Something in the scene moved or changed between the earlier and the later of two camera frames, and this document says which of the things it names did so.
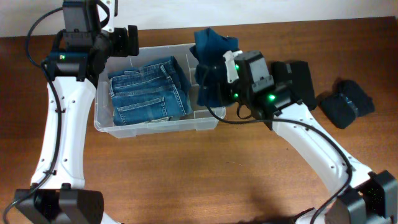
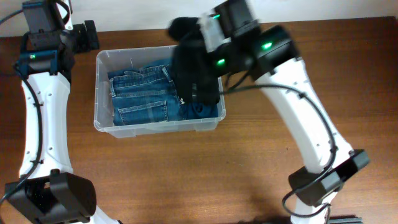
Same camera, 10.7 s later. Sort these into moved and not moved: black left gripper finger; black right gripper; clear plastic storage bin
Moved: black left gripper finger; black right gripper
Not moved: clear plastic storage bin
